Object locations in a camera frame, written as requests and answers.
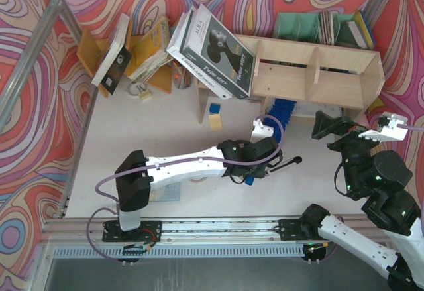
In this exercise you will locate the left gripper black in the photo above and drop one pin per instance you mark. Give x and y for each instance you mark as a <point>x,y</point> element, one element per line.
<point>273,160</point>

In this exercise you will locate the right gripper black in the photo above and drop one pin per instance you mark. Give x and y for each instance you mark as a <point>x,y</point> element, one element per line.
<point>340,135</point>

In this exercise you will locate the blue fluffy duster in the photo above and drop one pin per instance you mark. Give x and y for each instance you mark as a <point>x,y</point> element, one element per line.
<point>282,110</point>

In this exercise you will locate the beige masking tape roll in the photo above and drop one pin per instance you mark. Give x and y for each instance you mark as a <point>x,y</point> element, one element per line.
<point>198,180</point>

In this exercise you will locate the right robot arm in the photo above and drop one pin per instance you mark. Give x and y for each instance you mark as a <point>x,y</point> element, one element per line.
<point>380,179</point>

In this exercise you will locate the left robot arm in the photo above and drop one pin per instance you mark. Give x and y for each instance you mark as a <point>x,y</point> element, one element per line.
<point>138,175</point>

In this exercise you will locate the light wooden bookshelf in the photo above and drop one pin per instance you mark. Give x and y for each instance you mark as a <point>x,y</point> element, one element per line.
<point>316,73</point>

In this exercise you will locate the spiral notebook white cover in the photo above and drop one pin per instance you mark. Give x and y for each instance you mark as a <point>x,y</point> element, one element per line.
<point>308,110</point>

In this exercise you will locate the blue eraser block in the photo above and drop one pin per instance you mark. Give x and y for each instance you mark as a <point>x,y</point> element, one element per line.
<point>214,108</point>

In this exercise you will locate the beige calculator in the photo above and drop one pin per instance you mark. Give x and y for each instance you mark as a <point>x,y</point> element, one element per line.
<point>168,193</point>

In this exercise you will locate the pencil cup with pencils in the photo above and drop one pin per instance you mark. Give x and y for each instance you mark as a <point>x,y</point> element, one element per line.
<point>181,77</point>

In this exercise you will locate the green desk organizer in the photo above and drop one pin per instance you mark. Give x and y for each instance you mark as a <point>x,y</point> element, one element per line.
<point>304,27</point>

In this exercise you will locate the Twins story book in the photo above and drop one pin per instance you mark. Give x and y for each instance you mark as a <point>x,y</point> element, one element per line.
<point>213,49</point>

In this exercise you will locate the blue covered notebook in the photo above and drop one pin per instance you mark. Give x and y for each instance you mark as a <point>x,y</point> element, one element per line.
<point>360,29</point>

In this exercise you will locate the white Chokladfabriken book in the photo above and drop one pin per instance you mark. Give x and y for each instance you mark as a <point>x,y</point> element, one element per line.
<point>173,50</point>

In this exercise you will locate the yellow worn book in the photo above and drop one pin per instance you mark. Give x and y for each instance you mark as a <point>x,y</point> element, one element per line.
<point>149,53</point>

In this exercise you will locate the black white paperback book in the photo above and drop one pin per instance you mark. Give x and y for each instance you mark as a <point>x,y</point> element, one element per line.
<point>114,57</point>

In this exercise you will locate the orange wooden book stand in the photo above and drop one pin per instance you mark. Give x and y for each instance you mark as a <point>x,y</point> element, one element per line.
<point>89,52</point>

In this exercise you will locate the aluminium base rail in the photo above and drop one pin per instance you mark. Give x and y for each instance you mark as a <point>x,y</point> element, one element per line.
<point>184,230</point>

